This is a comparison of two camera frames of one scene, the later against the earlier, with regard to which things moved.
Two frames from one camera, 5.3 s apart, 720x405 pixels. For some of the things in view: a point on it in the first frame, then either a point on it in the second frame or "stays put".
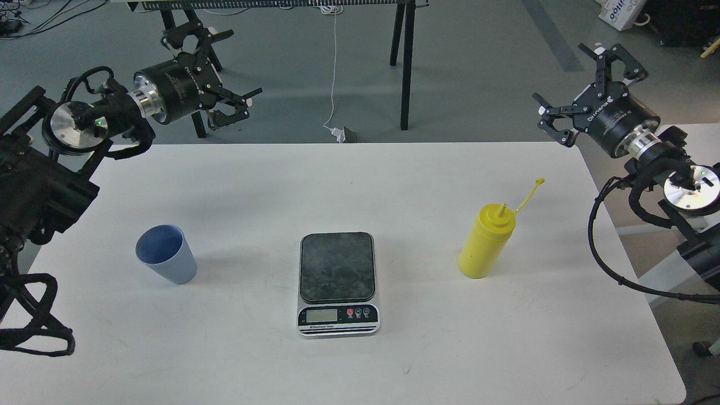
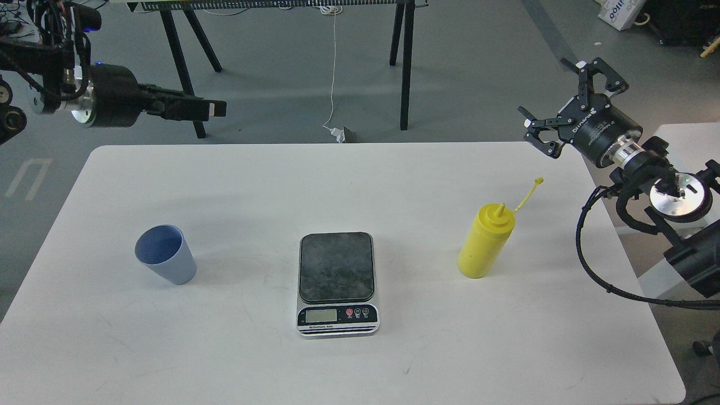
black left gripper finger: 193,34 → 185,108
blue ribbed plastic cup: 164,248 stays put
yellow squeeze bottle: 488,237 stays put
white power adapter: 340,133 stays put
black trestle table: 405,7 stays put
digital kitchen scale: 338,286 stays put
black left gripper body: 169,91 → 113,98
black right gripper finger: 547,125 → 551,148
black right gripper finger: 604,58 → 615,84
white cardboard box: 620,14 stays put
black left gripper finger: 219,118 → 153,93
